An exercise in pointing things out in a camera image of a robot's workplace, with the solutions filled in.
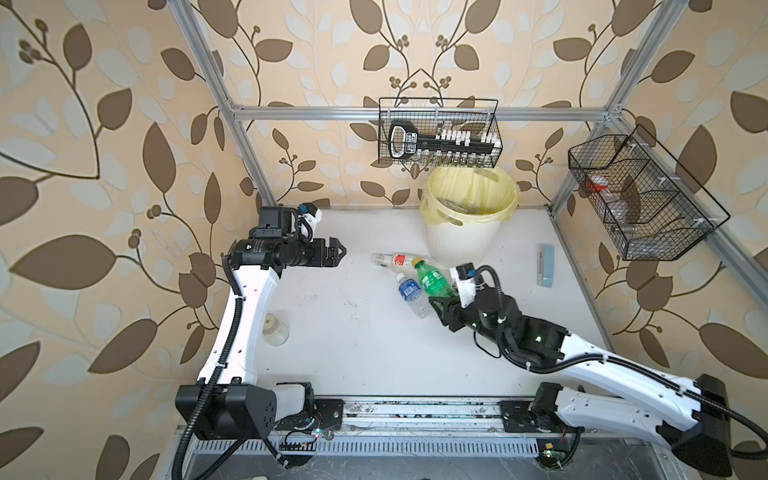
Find black wire basket wall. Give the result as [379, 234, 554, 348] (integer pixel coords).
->
[377, 96, 503, 169]
[568, 125, 731, 262]

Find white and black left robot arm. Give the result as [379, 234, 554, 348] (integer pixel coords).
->
[171, 236, 346, 479]

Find black rack of white vials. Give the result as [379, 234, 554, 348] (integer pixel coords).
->
[384, 120, 502, 164]

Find black wire basket back wall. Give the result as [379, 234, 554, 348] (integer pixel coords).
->
[377, 96, 503, 169]

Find clear bottle green band label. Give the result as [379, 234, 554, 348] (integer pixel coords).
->
[438, 198, 478, 215]

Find green bottle yellow cap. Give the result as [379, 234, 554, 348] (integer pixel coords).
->
[412, 257, 457, 298]

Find water bottle blue label white cap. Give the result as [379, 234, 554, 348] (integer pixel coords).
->
[396, 273, 433, 318]

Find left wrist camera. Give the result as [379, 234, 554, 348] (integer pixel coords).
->
[249, 203, 322, 242]

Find yellow bin liner bag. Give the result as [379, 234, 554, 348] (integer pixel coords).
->
[420, 167, 521, 216]

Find white ribbed waste bin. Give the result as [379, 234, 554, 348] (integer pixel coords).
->
[423, 210, 511, 267]

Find black wire basket right wall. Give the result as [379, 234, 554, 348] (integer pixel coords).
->
[568, 125, 731, 262]

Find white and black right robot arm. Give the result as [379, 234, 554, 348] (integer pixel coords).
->
[429, 263, 767, 477]

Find red capped item in basket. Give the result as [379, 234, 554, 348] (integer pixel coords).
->
[585, 175, 610, 194]

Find clear bottle green red neck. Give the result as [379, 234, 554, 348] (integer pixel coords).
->
[372, 253, 417, 273]

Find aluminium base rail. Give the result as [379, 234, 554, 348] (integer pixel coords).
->
[211, 396, 690, 479]

